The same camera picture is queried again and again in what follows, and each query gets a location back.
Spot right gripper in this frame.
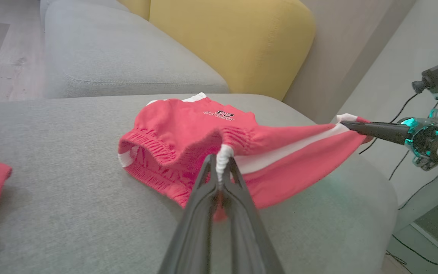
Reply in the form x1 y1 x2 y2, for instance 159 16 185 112
340 84 438 172

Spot thin black cable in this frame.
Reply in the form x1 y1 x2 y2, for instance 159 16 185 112
397 161 438 211
388 150 412 182
385 234 438 274

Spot wide yellow sofa back cushion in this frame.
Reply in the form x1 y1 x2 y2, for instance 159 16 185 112
149 0 317 102

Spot red shorts with white stripes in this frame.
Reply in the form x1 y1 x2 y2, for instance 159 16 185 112
118 92 374 222

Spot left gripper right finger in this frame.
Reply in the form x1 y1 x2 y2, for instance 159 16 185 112
223 156 285 274

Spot narrow yellow sofa back cushion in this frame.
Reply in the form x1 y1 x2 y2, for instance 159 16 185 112
118 0 151 21

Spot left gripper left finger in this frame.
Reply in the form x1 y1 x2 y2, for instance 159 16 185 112
158 154 220 274

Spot large grey sofa seat cushion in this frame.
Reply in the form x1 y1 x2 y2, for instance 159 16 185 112
0 93 399 274

